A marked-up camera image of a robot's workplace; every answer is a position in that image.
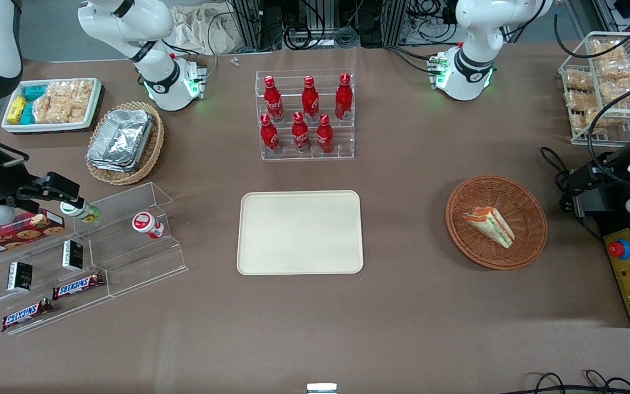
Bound black floor cable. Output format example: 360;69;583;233
582;369;630;394
514;372;568;394

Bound aluminium foil container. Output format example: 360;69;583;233
86;108;154;172

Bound red tartan cookie box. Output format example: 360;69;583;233
0;209;66;261

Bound oval light wicker basket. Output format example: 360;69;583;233
85;101;165;186

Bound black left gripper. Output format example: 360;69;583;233
568;136;630;192

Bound beige cloth bag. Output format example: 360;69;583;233
168;4;244;55

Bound black grey adapter box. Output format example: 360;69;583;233
571;185;611;221

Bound round brown wicker basket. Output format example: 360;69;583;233
445;174;549;271

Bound black coiled cable bundle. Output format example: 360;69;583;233
284;25;359;50

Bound white rectangular snack bin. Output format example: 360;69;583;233
1;78;102;134

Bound small black carton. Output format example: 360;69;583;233
62;240;84;272
7;262;34;292

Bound black arm base cables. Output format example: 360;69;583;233
385;44;442;75

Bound clear acrylic tiered stand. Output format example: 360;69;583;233
0;230;112;335
72;182;189;299

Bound beige plastic tray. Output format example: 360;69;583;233
237;190;364;275

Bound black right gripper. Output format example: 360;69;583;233
0;148;81;215

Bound Snickers chocolate bar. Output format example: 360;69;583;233
52;272;106;301
1;298;54;333

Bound green sunflower lidded cup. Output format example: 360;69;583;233
60;201;100;224

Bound red lidded cup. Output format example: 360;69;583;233
132;212;166;240

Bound black looped table cable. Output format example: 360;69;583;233
539;147;581;215

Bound yellow snack pack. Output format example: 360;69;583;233
8;96;27;124

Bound clear bagged fried snack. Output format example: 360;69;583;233
590;39;629;60
597;57;630;79
571;107;605;135
565;90;595;111
563;68;594;91
599;77;630;105

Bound clear acrylic bottle stand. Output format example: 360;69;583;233
255;68;355;161

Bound aluminium frame rack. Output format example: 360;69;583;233
230;0;410;50

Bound black hanging arm cable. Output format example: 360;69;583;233
588;74;630;171
553;11;630;60

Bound red cola bottle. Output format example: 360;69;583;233
292;112;311;153
260;114;281;155
335;73;353;121
316;114;334;154
264;76;285;122
301;76;320;122

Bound white wire rack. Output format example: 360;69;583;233
558;32;630;147

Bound triangular sandwich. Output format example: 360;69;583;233
462;206;515;250

